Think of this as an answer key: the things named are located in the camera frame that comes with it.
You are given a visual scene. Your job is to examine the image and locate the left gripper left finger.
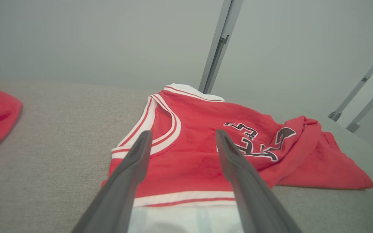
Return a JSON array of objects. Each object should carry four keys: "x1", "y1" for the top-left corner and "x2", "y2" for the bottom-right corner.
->
[{"x1": 72, "y1": 130, "x2": 153, "y2": 233}]

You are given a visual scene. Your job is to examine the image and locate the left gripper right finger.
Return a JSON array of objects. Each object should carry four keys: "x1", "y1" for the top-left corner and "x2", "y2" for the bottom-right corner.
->
[{"x1": 215, "y1": 129, "x2": 302, "y2": 233}]

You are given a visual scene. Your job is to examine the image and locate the red Bulls 23 jersey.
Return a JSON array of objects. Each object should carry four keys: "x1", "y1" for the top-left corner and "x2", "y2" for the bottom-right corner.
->
[{"x1": 102, "y1": 83, "x2": 373, "y2": 233}]

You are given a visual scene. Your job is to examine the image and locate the grey slanted frame bar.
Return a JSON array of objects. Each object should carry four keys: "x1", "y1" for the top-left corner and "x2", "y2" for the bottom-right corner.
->
[
  {"x1": 328, "y1": 39, "x2": 373, "y2": 122},
  {"x1": 346, "y1": 75, "x2": 373, "y2": 133}
]

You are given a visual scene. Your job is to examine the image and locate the grey partition post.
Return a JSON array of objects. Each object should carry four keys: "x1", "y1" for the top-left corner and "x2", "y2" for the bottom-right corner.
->
[{"x1": 198, "y1": 0, "x2": 244, "y2": 94}]

